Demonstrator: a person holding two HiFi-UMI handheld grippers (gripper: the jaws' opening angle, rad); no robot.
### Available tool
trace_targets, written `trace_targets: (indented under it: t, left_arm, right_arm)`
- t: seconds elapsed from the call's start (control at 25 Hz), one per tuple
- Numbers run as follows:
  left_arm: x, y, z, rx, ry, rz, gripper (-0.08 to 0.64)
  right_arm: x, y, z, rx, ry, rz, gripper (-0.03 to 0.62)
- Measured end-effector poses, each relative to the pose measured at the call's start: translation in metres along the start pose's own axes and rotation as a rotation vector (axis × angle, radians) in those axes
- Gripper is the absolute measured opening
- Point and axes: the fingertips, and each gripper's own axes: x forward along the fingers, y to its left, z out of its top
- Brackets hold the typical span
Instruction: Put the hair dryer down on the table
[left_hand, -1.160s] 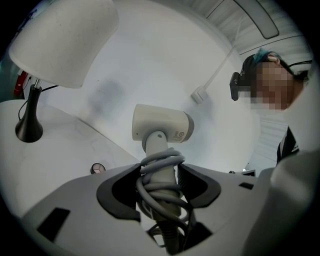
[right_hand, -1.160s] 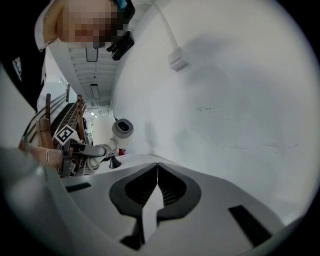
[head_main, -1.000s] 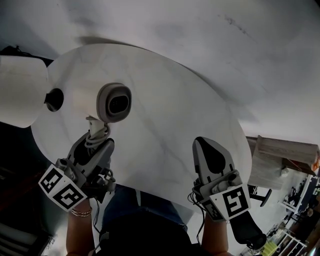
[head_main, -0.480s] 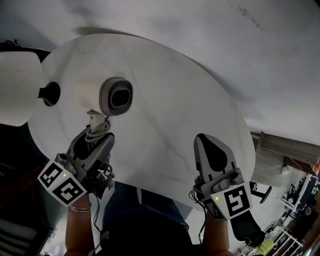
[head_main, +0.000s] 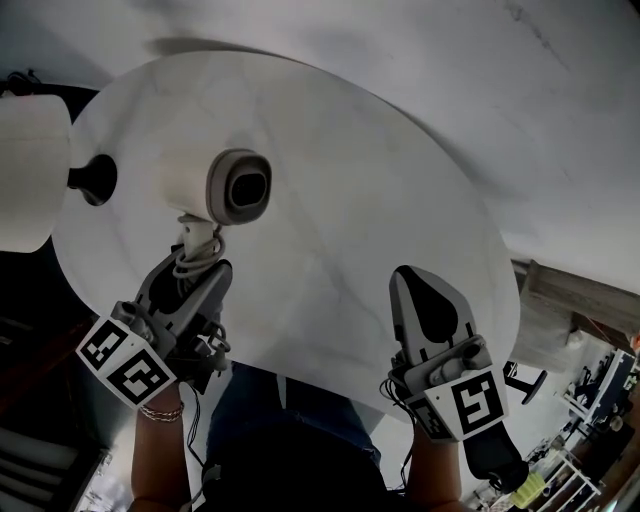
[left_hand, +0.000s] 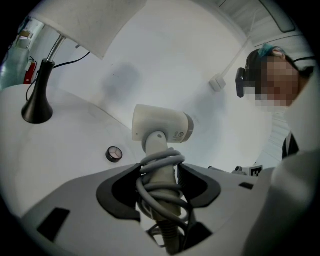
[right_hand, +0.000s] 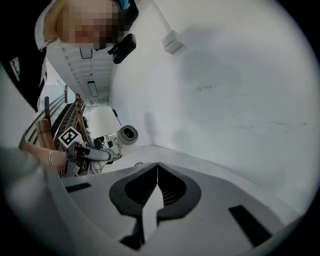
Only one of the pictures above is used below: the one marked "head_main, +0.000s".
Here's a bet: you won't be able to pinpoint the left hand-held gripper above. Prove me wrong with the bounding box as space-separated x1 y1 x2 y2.
75 252 234 411

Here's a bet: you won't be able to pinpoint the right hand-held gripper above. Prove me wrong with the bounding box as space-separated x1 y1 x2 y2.
388 264 510 444

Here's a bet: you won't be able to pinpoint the white hair dryer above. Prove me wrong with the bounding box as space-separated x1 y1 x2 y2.
159 148 274 296

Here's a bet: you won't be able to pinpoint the white curved table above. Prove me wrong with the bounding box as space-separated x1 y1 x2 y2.
51 49 522 451

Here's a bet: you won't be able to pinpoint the person's right forearm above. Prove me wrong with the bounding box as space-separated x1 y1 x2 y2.
407 419 464 512

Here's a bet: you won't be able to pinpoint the person's left forearm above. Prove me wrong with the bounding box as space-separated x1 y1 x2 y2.
130 387 191 512

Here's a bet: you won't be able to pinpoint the wooden cube shelf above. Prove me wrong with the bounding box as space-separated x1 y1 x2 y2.
510 258 640 375

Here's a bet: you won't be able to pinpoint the person's blue jeans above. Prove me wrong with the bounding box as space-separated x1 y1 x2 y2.
207 362 381 466

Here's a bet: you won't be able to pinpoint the black office chair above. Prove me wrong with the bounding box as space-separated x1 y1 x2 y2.
462 359 550 496

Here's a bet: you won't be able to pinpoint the wooden slatted structure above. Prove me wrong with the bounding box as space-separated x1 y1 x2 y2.
0 299 116 512

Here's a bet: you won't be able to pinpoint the white office desk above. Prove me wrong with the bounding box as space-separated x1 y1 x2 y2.
562 349 640 431

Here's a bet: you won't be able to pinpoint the white table lamp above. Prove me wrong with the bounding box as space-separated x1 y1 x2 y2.
0 94 119 254

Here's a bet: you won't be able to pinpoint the person's black shirt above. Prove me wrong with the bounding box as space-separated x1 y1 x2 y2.
202 434 406 512

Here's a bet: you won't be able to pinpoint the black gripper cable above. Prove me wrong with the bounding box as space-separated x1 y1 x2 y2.
184 379 211 466
379 377 416 491

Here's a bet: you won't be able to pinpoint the gold bracelet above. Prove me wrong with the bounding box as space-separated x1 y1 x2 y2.
138 399 186 424

